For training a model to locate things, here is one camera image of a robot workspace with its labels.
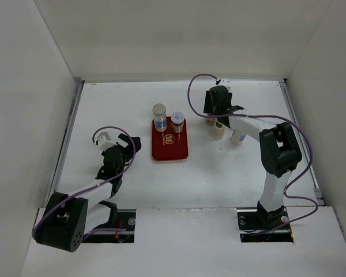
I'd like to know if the small jar red label lid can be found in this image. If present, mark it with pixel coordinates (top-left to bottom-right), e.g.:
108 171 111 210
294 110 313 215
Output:
206 118 217 126

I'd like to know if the tall blue label spice bottle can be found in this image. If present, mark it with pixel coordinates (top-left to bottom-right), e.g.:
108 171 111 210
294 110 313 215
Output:
152 103 167 132

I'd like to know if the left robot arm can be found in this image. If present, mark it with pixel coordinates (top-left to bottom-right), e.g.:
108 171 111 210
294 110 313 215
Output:
32 132 141 252

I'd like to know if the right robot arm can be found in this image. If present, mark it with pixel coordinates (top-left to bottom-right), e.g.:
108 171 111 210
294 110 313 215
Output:
204 85 302 229

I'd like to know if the cream yellow cap bottle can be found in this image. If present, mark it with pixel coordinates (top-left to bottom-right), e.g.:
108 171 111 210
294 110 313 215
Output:
210 121 225 140

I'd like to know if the red rectangular tray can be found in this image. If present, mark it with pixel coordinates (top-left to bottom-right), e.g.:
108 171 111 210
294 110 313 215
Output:
151 117 189 162

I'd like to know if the silver cap white bottle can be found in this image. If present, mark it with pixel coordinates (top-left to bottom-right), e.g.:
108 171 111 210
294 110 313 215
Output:
231 130 247 145

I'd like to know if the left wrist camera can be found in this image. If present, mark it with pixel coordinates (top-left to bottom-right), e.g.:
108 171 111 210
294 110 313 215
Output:
96 137 116 152

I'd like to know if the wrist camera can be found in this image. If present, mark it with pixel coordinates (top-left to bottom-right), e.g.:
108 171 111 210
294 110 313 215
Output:
216 78 231 87
96 137 116 152

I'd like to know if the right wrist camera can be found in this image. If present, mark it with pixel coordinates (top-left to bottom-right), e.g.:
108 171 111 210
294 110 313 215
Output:
216 78 231 87

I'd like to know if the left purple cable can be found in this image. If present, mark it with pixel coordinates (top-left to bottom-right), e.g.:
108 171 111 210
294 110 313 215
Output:
31 126 136 243

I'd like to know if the purple cable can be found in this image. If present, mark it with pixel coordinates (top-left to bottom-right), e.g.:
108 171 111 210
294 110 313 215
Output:
31 126 136 243
187 74 319 236

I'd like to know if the left aluminium table rail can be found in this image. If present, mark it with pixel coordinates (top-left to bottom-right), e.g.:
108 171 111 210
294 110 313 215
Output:
44 77 85 204

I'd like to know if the aluminium table rail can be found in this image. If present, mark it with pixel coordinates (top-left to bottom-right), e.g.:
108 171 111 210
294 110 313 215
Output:
279 78 325 205
44 77 85 204

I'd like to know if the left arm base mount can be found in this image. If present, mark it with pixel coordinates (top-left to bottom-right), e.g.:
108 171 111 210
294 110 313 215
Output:
83 201 137 244

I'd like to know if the right aluminium table rail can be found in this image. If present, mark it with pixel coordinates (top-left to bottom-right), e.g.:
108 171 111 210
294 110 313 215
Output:
279 78 325 205

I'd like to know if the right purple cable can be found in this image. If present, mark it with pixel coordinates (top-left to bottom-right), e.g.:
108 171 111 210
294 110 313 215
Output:
187 74 319 236

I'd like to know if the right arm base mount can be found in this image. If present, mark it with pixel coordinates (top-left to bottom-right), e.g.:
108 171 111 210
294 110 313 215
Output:
237 208 294 243

